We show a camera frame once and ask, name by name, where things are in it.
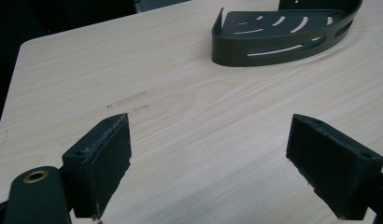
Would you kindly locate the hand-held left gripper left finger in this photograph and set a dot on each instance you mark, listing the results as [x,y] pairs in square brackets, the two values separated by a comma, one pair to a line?
[99,165]

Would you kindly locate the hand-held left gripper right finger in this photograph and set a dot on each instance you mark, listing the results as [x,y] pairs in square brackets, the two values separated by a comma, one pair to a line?
[329,168]

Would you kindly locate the black slotted corner shelf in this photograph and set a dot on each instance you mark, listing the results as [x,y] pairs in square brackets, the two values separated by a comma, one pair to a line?
[267,46]

